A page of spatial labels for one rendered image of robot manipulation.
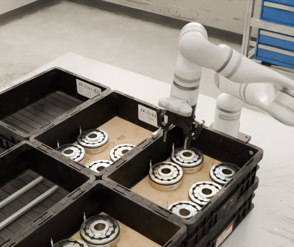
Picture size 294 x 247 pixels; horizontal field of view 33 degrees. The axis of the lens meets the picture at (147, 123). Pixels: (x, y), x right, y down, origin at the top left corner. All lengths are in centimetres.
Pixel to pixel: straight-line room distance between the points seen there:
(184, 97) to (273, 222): 54
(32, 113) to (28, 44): 269
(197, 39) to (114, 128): 65
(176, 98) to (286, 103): 28
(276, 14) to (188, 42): 216
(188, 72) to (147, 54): 299
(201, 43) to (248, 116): 93
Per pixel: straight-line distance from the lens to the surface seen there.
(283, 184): 174
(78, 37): 459
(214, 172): 148
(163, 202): 141
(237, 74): 123
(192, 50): 117
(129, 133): 169
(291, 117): 129
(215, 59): 120
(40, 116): 182
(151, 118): 167
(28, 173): 156
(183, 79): 123
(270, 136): 196
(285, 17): 328
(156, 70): 394
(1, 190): 152
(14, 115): 186
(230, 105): 172
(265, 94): 142
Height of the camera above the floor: 178
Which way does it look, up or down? 33 degrees down
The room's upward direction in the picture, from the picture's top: straight up
